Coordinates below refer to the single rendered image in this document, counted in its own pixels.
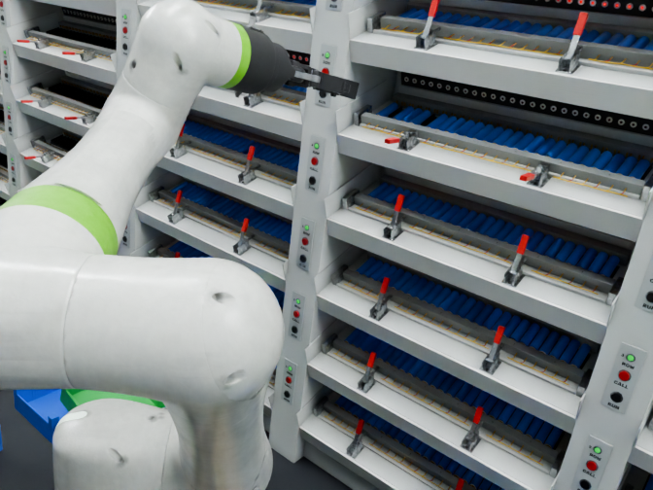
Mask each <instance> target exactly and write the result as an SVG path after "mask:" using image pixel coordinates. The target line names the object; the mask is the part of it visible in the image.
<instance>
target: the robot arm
mask: <svg viewBox="0 0 653 490"><path fill-rule="evenodd" d="M255 23H256V17H251V16H250V19H249V23H248V24H247V25H246V26H244V25H242V24H237V23H234V22H231V21H229V20H226V19H223V18H221V17H218V16H216V15H214V14H212V13H211V12H209V11H208V10H206V9H205V8H204V7H202V6H201V5H199V4H197V3H196V2H193V1H191V0H162V1H159V2H157V3H155V4H154V5H152V6H151V7H150V8H149V9H148V10H147V11H146V12H145V14H144V15H143V17H142V18H141V20H140V23H139V26H138V29H137V32H136V36H135V39H134V42H133V45H132V48H131V50H130V53H129V56H128V59H127V61H126V64H125V66H124V69H123V71H122V73H121V75H120V78H119V79H118V81H117V83H116V85H115V87H114V89H113V90H112V92H111V94H110V95H109V97H108V99H107V100H106V102H105V104H104V106H103V108H102V110H101V112H100V114H99V116H98V117H97V119H96V121H95V122H94V124H93V125H92V127H91V128H90V129H89V131H88V132H87V133H86V135H85V136H84V137H83V138H82V139H81V141H80V142H79V143H78V144H77V145H76V146H75V147H74V148H73V149H72V150H71V151H70V152H69V153H68V154H67V155H66V156H65V157H63V158H62V159H61V160H60V161H59V162H57V163H56V164H55V165H54V166H52V167H51V168H50V169H49V170H47V171H46V172H44V173H43V174H42V175H40V176H39V177H38V178H36V179H35V180H34V181H32V182H31V183H30V184H28V185H27V186H26V187H24V188H23V189H22V190H21V191H19V192H18V193H17V194H15V195H14V196H13V197H12V198H10V199H9V200H8V201H7V202H6V203H4V204H3V205H2V206H1V207H0V390H46V389H83V390H92V391H101V392H110V393H117V394H124V395H129V396H135V397H140V398H146V399H151V400H156V401H160V402H163V403H164V405H165V406H166V408H167V409H164V408H159V407H156V406H152V405H148V404H144V403H140V402H133V401H128V400H122V399H101V400H95V401H91V402H86V403H83V404H81V405H79V406H77V407H75V408H74V409H72V410H71V411H69V412H68V413H67V414H66V415H65V416H64V417H63V418H62V419H61V420H60V421H59V423H58V424H57V426H56V428H55V430H54V433H53V436H52V460H53V480H54V490H265V488H266V487H267V485H268V482H269V480H270V477H271V474H272V469H273V455H272V450H271V446H270V443H269V441H268V439H267V436H266V434H265V431H264V427H263V406H264V399H265V394H266V390H267V387H268V384H269V381H270V379H271V377H272V374H273V372H274V369H275V367H276V366H277V364H278V361H279V359H280V356H281V353H282V349H283V344H284V333H285V331H284V320H283V315H282V311H281V308H280V305H279V302H278V300H277V299H276V297H275V295H274V294H273V292H272V290H271V289H270V288H269V286H268V285H267V284H266V283H265V282H264V281H263V280H262V279H261V278H260V277H259V276H258V275H257V274H256V273H254V272H253V271H251V270H250V269H249V268H248V267H246V266H244V265H242V264H240V263H237V262H233V261H229V260H224V259H218V258H143V257H126V256H117V253H118V250H119V247H120V244H121V241H122V238H123V235H124V232H125V228H126V225H127V222H128V219H129V216H130V214H131V211H132V208H133V206H134V203H135V201H136V199H137V197H138V195H139V193H140V191H141V190H142V188H143V186H144V184H145V182H146V181H147V179H148V177H149V176H150V174H151V173H152V171H153V170H154V168H155V167H156V165H157V164H158V163H159V161H160V160H161V159H162V158H163V157H164V156H165V155H166V154H167V153H168V152H169V151H170V150H171V149H172V148H173V146H174V145H175V143H176V142H177V140H178V137H179V135H180V132H181V130H182V127H183V125H184V123H185V120H186V118H187V116H188V114H189V110H190V108H191V106H192V104H193V103H194V101H195V99H196V98H197V96H198V94H199V93H200V91H201V90H202V89H203V87H205V86H212V87H216V88H225V89H229V90H234V92H235V97H238V98H239V96H240V94H242V92H243V93H248V94H255V93H258V92H260V91H264V92H274V91H276V90H278V89H280V88H281V87H282V86H283V85H286V86H291V87H295V86H298V87H302V88H310V87H312V88H313V89H315V90H319V91H323V92H327V93H330V96H333V97H336V95H340V96H344V97H348V98H351V99H356V96H357V92H358V88H359V84H360V83H357V82H354V81H350V80H347V79H344V78H340V77H337V76H331V75H329V74H326V73H323V72H320V71H319V70H317V69H315V68H311V67H309V66H306V65H302V64H300V63H299V62H298V61H295V60H292V59H290V57H289V55H288V52H287V51H286V49H285V48H284V47H283V46H281V45H279V44H277V43H274V42H272V41H271V39H270V38H269V37H268V36H267V35H266V34H265V33H263V31H262V30H258V29H256V26H255ZM302 68H303V69H302Z"/></svg>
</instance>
